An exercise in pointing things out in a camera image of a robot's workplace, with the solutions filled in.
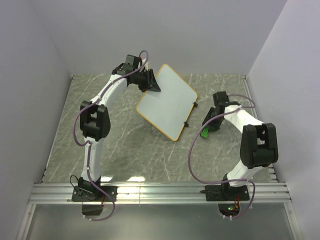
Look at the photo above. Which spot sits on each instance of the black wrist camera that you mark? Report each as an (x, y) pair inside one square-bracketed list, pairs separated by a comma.
[(220, 98), (132, 62)]

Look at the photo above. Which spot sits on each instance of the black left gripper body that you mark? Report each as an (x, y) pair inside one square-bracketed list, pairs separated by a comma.
[(142, 80)]

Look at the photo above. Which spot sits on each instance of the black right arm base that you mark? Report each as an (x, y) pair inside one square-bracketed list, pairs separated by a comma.
[(225, 192)]

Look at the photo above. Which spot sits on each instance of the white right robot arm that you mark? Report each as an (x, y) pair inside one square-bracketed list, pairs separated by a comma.
[(258, 145)]

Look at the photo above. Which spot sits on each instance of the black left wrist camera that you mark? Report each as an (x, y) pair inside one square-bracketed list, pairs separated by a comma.
[(132, 62)]

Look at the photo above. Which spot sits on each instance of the yellow framed whiteboard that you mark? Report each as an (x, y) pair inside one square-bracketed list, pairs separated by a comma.
[(169, 109)]

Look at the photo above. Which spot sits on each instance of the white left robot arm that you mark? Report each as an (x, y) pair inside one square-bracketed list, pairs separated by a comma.
[(94, 120)]

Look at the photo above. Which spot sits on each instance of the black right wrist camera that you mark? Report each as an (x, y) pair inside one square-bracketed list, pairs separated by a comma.
[(220, 98)]

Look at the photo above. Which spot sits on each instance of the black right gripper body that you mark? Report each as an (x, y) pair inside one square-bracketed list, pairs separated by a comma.
[(215, 124)]

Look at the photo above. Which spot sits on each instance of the aluminium left side rail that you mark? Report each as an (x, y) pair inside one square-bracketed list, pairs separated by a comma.
[(56, 132)]

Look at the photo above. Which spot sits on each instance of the green bone-shaped eraser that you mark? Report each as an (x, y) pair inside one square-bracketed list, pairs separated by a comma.
[(205, 132)]

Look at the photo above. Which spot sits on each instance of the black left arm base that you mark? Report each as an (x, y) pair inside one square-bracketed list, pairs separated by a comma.
[(84, 191)]

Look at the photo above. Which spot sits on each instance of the aluminium front rail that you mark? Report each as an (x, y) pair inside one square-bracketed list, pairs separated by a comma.
[(139, 193)]

